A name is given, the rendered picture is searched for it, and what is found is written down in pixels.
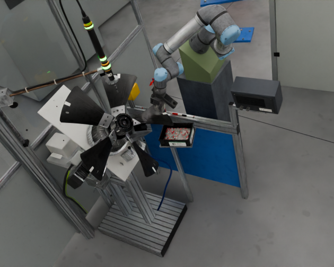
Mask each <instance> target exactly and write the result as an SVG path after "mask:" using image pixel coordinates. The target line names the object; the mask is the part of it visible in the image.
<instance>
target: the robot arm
mask: <svg viewBox="0 0 334 267"><path fill-rule="evenodd" d="M198 31H199V32H198ZM240 34H241V31H240V29H239V27H238V26H237V25H236V23H235V22H234V21H233V19H232V18H231V16H230V15H229V14H228V12H227V10H226V9H225V8H224V7H222V6H220V5H216V4H213V5H207V6H205V7H203V8H201V9H200V10H199V11H197V12H196V16H195V17H193V18H192V19H191V20H190V21H189V22H188V23H187V24H186V25H184V26H183V27H182V28H181V29H180V30H179V31H178V32H177V33H176V34H174V35H173V36H172V37H171V38H170V39H169V40H168V41H167V42H165V43H164V44H162V43H159V44H157V45H156V46H155V47H154V48H153V52H154V54H155V56H156V58H157V59H158V60H159V62H160V63H161V65H162V66H163V68H157V69H156V70H155V72H154V87H153V88H152V91H153V94H152V95H151V104H153V105H157V107H154V109H155V110H157V111H158V112H160V114H162V113H163V112H164V109H165V106H166V104H168V105H169V106H170V107H171V108H173V109H174V108H175V107H176V106H177V104H178V103H177V102H176V101H175V100H174V99H173V98H172V97H170V96H169V95H168V94H166V85H167V82H168V81H170V80H172V79H174V78H175V77H178V76H179V75H180V74H182V73H183V66H182V64H181V63H179V62H177V63H175V61H174V60H173V59H172V57H171V56H170V55H171V54H172V53H174V52H175V51H176V50H177V49H178V48H179V47H181V46H182V45H183V44H184V43H185V42H186V41H187V40H189V45H190V47H191V48H192V50H193V51H194V52H196V53H198V54H204V53H206V52H207V50H208V49H209V46H211V48H212V49H213V51H214V52H215V53H216V55H217V57H218V58H219V59H220V60H223V59H224V58H226V57H227V56H229V55H230V54H231V53H233V52H234V51H235V50H234V48H233V47H232V42H234V41H235V40H236V39H237V38H238V37H239V36H240Z"/></svg>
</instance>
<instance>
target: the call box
mask: <svg viewBox="0 0 334 267"><path fill-rule="evenodd" d="M139 93H140V90H139V88H138V85H137V83H135V84H134V86H133V88H132V91H131V93H130V96H129V98H128V100H132V101H134V99H135V98H136V97H137V96H138V94H139Z"/></svg>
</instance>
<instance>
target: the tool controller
mask: <svg viewBox="0 0 334 267"><path fill-rule="evenodd" d="M231 93H232V96H233V100H234V102H235V105H236V108H239V109H240V110H243V109H246V111H249V110H253V111H260V112H266V113H273V114H278V113H279V110H280V107H281V104H282V101H283V97H282V90H281V85H280V81H273V80H268V79H258V78H249V77H240V76H236V78H235V80H234V83H233V86H232V88H231Z"/></svg>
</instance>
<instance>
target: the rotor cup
mask: <svg viewBox="0 0 334 267"><path fill-rule="evenodd" d="M114 119H115V120H114ZM113 120H114V121H113ZM123 121H126V124H123ZM133 125H134V122H133V120H132V118H131V116H129V115H128V114H126V113H120V114H118V115H117V116H116V117H114V118H113V119H112V121H111V123H110V125H109V127H108V128H105V129H106V133H107V135H109V134H110V132H111V131H112V129H114V131H115V134H116V136H117V139H116V140H121V139H123V138H124V137H125V134H127V133H128V132H129V131H131V130H132V128H133ZM118 130H119V132H117V131H118Z"/></svg>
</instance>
